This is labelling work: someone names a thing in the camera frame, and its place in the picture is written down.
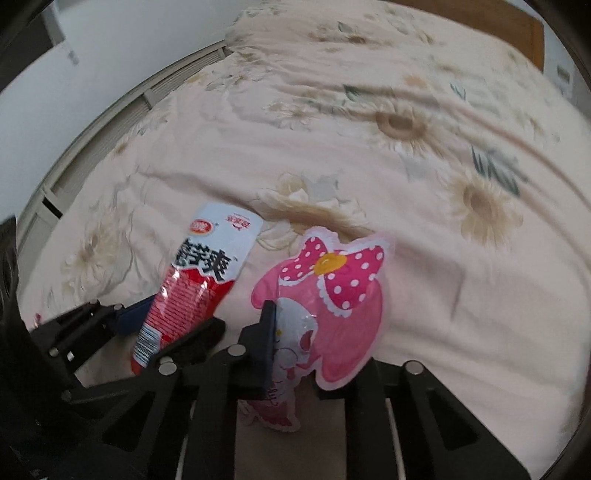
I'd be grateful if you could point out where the wooden headboard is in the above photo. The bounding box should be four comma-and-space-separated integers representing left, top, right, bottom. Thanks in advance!
392, 0, 546, 68

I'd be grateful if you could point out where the white cabinet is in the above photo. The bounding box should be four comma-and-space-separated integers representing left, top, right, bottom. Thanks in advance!
41, 4, 83, 66

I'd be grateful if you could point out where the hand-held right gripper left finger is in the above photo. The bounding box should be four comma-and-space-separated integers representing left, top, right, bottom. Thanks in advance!
88, 299, 279, 480

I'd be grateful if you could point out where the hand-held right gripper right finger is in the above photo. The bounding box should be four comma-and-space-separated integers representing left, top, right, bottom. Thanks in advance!
314, 359, 532, 480

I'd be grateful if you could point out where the floral bed sheet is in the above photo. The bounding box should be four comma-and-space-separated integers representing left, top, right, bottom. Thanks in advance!
18, 0, 591, 444

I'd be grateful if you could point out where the red and white snack packet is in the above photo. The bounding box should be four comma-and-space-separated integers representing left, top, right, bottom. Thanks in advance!
130, 202, 265, 376

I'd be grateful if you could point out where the grey bed frame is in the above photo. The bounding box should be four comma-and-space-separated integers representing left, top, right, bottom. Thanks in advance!
16, 39, 230, 223

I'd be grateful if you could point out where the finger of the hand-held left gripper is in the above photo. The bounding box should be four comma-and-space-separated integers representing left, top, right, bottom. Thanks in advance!
65, 316, 227, 416
30, 295, 156, 376

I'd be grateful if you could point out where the pink cartoon character packet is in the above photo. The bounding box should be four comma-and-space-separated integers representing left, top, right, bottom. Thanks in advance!
238, 225, 393, 432

